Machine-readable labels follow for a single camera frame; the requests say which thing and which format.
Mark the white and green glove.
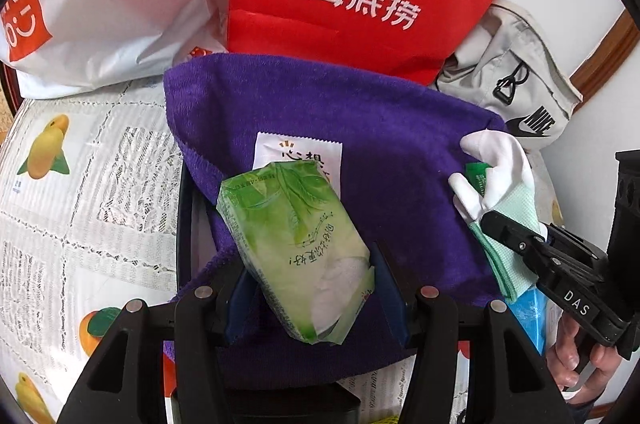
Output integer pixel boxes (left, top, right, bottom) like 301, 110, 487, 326
448, 130, 548, 303

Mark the grey Nike waist bag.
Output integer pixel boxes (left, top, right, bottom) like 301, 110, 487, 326
435, 0, 582, 152

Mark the purple towel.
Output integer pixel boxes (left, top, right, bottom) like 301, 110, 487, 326
164, 53, 504, 386

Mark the green wet wipe sachet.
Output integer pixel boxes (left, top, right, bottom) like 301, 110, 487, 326
464, 162, 490, 196

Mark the person's right hand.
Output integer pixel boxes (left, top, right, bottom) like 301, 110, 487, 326
544, 312, 624, 407

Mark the blue tissue pack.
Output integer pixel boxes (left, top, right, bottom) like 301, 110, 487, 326
508, 286, 563, 355

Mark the brown door frame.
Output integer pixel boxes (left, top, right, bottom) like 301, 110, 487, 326
570, 10, 639, 110

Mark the white persimmon wipe sachet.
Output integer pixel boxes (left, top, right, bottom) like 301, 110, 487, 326
253, 131, 343, 196

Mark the green pocket tissue pack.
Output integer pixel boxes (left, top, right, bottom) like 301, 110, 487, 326
216, 161, 374, 345

